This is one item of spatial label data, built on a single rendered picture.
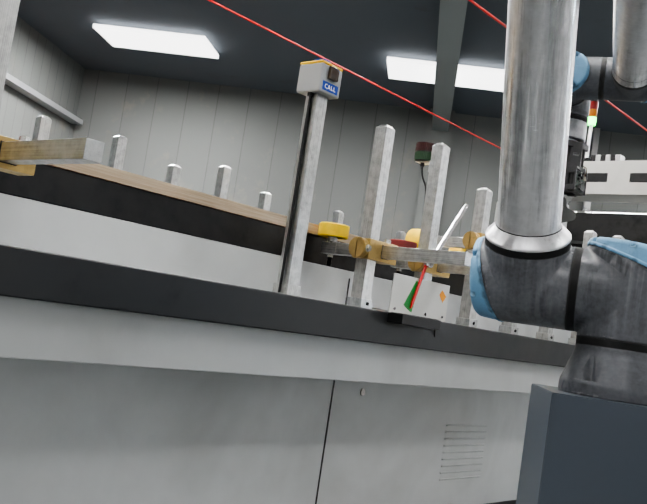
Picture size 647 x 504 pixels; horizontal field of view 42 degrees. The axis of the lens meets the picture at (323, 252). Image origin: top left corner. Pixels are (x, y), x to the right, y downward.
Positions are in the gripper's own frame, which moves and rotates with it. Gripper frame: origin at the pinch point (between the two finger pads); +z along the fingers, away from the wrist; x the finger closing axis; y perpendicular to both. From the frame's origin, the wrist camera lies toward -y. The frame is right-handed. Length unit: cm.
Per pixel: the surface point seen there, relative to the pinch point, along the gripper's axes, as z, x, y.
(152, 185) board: 5, -62, -62
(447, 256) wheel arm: 9.4, -10.4, -17.8
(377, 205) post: -1.3, -12.4, -37.8
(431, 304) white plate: 19.7, 15.7, -35.1
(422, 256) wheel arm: 9.9, -9.9, -24.7
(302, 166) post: -5, -39, -41
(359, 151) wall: -182, 639, -521
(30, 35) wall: -233, 326, -762
